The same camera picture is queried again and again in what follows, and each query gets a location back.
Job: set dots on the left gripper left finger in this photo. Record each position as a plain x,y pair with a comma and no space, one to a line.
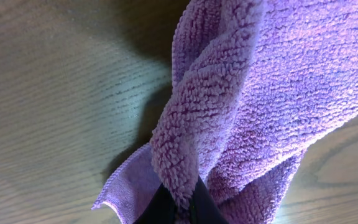
160,210

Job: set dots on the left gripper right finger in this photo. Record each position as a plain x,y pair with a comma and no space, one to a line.
202,208

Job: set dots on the purple cloth with white tag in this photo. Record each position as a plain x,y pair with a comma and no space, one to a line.
254,84

